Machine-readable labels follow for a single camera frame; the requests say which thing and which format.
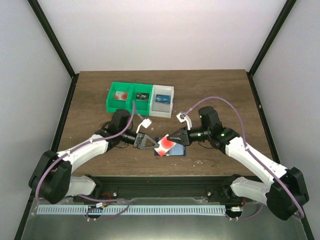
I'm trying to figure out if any black frame post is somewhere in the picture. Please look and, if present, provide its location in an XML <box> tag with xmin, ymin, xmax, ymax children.
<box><xmin>248</xmin><ymin>0</ymin><xmax>298</xmax><ymax>76</ymax></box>
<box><xmin>26</xmin><ymin>0</ymin><xmax>77</xmax><ymax>78</ymax></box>

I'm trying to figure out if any blue card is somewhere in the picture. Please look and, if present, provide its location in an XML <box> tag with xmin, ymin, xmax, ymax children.
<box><xmin>155</xmin><ymin>94</ymin><xmax>171</xmax><ymax>104</ymax></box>

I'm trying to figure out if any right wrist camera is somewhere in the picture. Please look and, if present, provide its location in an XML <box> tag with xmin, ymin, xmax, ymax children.
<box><xmin>176</xmin><ymin>112</ymin><xmax>192</xmax><ymax>130</ymax></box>

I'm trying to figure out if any right black frame post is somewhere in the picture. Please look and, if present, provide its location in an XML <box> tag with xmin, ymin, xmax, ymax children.
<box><xmin>248</xmin><ymin>0</ymin><xmax>298</xmax><ymax>76</ymax></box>

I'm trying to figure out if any green bin middle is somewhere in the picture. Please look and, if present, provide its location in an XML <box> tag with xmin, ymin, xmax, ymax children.
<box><xmin>126</xmin><ymin>83</ymin><xmax>153</xmax><ymax>116</ymax></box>

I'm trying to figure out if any dark green card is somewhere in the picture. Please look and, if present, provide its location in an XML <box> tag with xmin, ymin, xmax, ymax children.
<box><xmin>135</xmin><ymin>92</ymin><xmax>150</xmax><ymax>102</ymax></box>

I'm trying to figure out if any green bin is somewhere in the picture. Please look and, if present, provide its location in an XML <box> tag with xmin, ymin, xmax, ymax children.
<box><xmin>126</xmin><ymin>83</ymin><xmax>153</xmax><ymax>116</ymax></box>
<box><xmin>106</xmin><ymin>81</ymin><xmax>131</xmax><ymax>113</ymax></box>

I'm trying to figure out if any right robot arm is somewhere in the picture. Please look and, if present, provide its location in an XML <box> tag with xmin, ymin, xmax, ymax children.
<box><xmin>167</xmin><ymin>106</ymin><xmax>310</xmax><ymax>221</ymax></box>

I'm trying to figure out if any red white card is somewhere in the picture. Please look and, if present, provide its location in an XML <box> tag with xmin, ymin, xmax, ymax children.
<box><xmin>154</xmin><ymin>134</ymin><xmax>176</xmax><ymax>157</ymax></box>
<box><xmin>114</xmin><ymin>91</ymin><xmax>128</xmax><ymax>101</ymax></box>

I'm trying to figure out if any white bin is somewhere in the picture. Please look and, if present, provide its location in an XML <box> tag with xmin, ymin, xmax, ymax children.
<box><xmin>149</xmin><ymin>84</ymin><xmax>174</xmax><ymax>118</ymax></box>

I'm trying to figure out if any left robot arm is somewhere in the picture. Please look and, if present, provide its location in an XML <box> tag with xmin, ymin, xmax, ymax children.
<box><xmin>28</xmin><ymin>109</ymin><xmax>159</xmax><ymax>204</ymax></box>

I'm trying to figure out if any black aluminium frame rail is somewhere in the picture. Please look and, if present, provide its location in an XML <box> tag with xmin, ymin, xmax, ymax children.
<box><xmin>32</xmin><ymin>176</ymin><xmax>296</xmax><ymax>201</ymax></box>

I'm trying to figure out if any green bin left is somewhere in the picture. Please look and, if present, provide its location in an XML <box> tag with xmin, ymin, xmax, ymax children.
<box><xmin>106</xmin><ymin>81</ymin><xmax>131</xmax><ymax>113</ymax></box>

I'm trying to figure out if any left black frame post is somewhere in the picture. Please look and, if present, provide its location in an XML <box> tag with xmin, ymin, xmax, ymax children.
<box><xmin>26</xmin><ymin>0</ymin><xmax>77</xmax><ymax>78</ymax></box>

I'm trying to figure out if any navy blue card holder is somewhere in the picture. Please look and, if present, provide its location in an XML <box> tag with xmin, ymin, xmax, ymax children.
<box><xmin>154</xmin><ymin>144</ymin><xmax>186</xmax><ymax>157</ymax></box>

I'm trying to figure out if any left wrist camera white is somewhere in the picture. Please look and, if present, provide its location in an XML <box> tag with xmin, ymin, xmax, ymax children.
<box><xmin>136</xmin><ymin>118</ymin><xmax>152</xmax><ymax>133</ymax></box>

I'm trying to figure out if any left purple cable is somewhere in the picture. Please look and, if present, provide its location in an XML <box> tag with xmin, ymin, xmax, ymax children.
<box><xmin>34</xmin><ymin>100</ymin><xmax>146</xmax><ymax>222</ymax></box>

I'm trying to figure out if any light blue slotted cable duct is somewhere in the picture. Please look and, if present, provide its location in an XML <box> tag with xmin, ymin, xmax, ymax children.
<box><xmin>36</xmin><ymin>204</ymin><xmax>226</xmax><ymax>216</ymax></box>

